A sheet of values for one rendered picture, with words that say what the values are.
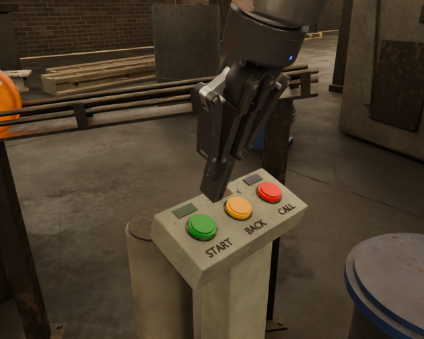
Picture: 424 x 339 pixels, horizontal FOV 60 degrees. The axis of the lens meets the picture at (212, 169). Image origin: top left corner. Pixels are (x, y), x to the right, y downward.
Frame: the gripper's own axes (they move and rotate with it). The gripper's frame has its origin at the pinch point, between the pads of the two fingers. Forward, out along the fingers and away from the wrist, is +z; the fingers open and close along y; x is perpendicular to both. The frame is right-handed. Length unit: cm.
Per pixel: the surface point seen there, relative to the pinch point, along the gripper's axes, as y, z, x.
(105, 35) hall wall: -352, 278, -625
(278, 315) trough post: -44, 71, 8
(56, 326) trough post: 8, 84, -32
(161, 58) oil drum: -160, 104, -208
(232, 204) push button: -6.2, 8.4, 0.0
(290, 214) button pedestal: -14.4, 9.5, 5.7
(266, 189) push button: -13.9, 8.5, 0.4
